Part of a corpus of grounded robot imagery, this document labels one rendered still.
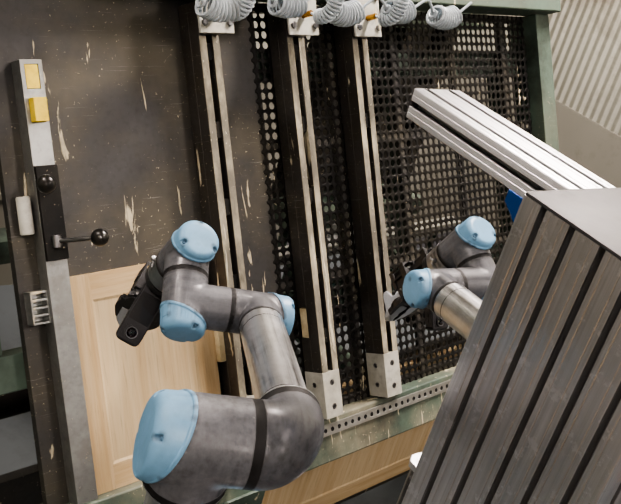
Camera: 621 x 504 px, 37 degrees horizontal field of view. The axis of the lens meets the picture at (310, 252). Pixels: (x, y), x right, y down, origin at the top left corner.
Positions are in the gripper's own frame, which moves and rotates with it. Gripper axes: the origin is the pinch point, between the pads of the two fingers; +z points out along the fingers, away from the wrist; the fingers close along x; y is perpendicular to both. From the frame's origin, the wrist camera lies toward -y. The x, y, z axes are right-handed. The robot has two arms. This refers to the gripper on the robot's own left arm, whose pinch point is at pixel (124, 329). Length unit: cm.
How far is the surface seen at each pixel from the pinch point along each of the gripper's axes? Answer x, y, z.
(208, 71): 10, 70, -2
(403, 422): -90, 47, 51
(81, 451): -7.9, -11.6, 34.4
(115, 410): -10.8, 0.5, 34.7
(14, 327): 15, 98, 217
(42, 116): 34.8, 34.1, -0.4
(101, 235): 12.3, 18.2, 3.1
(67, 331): 7.7, 5.6, 22.3
